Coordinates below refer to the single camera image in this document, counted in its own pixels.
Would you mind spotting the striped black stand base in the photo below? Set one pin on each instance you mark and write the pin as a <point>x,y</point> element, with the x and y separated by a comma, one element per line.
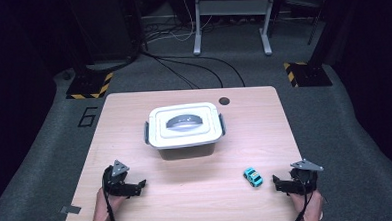
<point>89,85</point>
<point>307,74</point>

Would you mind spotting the blue toy car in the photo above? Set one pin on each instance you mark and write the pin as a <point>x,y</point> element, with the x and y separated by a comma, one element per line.
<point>253,177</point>

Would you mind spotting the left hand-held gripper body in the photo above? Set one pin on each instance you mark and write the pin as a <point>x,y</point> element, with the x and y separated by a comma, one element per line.
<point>115,185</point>

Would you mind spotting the person's left hand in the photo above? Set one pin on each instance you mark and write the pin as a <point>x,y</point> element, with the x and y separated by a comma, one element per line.
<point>103,208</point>

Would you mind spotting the person's right hand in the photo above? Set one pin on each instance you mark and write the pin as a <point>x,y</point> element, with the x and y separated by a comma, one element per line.
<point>313,208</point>

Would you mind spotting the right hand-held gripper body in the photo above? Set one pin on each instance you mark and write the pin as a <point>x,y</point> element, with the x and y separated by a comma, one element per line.
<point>304,182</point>

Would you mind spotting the brown translucent storage box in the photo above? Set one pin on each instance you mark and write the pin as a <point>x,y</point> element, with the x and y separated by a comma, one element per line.
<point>187,151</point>

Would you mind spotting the white metal table frame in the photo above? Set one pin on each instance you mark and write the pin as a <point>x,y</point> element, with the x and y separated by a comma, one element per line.
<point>233,7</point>

